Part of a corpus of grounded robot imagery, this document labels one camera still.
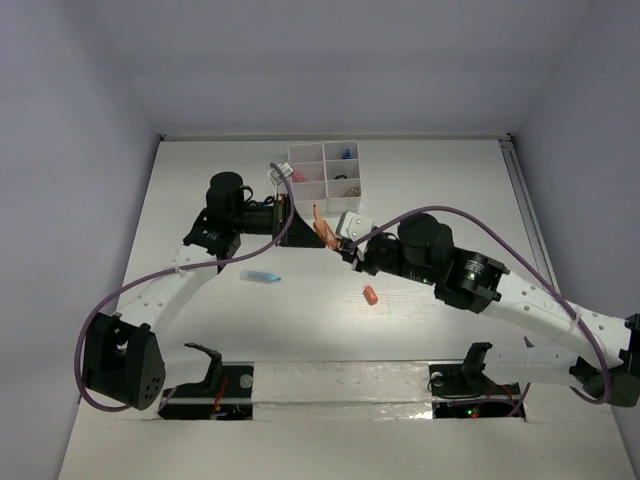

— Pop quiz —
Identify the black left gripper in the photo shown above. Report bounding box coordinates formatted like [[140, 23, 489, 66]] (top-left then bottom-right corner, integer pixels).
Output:
[[231, 194, 325, 248]]

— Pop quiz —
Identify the orange highlighter pen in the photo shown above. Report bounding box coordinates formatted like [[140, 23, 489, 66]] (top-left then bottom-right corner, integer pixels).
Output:
[[312, 204, 341, 251]]

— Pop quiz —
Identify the grey eraser block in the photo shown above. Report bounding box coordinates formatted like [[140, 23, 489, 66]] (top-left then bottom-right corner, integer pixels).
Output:
[[343, 187, 361, 198]]

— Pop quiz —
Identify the blue highlighter pen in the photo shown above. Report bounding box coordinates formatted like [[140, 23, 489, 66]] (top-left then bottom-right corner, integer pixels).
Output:
[[240, 270, 281, 284]]

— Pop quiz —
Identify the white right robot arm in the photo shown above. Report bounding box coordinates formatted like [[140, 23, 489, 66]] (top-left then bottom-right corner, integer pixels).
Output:
[[337, 211, 639, 407]]

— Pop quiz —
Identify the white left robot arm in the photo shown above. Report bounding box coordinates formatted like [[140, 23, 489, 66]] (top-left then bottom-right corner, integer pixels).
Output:
[[74, 172, 324, 413]]

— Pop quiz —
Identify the orange highlighter cap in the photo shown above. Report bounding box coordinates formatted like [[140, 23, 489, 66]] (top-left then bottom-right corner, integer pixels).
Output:
[[363, 285, 378, 305]]

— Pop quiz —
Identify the white left organizer box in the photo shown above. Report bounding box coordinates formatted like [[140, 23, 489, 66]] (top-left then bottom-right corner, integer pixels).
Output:
[[287, 143, 328, 216]]

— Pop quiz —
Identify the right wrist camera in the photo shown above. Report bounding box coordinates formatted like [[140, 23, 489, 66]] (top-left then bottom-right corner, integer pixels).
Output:
[[336, 211, 374, 242]]

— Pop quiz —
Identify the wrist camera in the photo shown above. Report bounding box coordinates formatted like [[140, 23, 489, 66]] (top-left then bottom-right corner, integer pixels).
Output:
[[336, 211, 374, 242], [268, 162, 294, 186]]

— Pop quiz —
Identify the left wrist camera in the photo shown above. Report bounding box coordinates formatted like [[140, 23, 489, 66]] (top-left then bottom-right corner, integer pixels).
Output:
[[268, 162, 294, 186]]

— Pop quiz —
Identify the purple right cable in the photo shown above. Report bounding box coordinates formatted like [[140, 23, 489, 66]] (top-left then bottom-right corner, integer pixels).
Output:
[[349, 205, 614, 419]]

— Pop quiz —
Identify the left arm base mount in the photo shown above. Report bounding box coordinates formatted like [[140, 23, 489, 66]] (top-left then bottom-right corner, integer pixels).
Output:
[[157, 342, 254, 421]]

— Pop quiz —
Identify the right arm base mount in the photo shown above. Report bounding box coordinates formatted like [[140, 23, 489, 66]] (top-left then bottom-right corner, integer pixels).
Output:
[[427, 342, 526, 420]]

